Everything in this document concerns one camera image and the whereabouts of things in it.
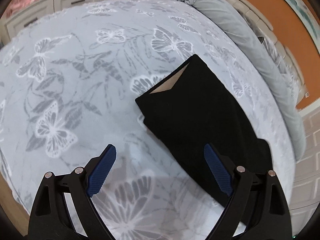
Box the black pants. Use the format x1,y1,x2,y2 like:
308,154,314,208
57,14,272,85
136,55,273,205

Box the white wardrobe doors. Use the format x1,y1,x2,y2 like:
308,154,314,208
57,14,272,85
289,108,320,236

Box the grey butterfly bedspread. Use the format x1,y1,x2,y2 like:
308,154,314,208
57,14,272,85
1,0,295,239

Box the butterfly print pillow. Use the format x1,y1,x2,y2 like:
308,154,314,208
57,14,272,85
262,37,300,105

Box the beige padded headboard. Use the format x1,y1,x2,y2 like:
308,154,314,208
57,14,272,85
226,0,308,104

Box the grey folded duvet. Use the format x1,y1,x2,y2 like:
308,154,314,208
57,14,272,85
173,0,306,162

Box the white drawer cabinet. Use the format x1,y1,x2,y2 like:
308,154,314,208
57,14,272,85
0,0,167,49

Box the framed wall picture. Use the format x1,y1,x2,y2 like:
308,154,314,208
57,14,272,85
284,0,319,52

